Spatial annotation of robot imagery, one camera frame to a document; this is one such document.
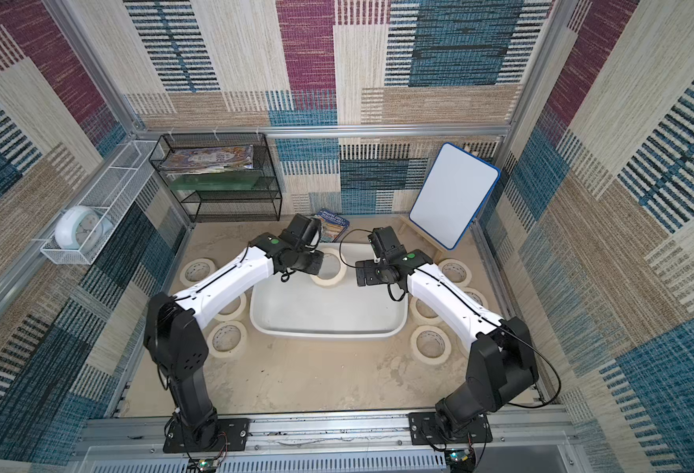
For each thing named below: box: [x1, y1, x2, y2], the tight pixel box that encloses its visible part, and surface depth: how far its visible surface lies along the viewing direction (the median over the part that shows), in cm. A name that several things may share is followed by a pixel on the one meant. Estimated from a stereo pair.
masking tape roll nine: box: [410, 325, 453, 366], surface depth 89 cm
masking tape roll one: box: [179, 258, 217, 287], surface depth 106 cm
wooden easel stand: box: [397, 214, 446, 251], surface depth 107 cm
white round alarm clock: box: [55, 204, 114, 254], surface depth 65 cm
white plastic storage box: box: [250, 241, 410, 340], surface depth 93 cm
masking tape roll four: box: [409, 295, 444, 326], surface depth 91 cm
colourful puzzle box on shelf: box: [159, 144, 255, 173], surface depth 83 cm
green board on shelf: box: [167, 170, 263, 192], surface depth 96 cm
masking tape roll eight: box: [310, 247, 348, 287], surface depth 87 cm
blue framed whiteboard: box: [409, 141, 501, 252], surface depth 94 cm
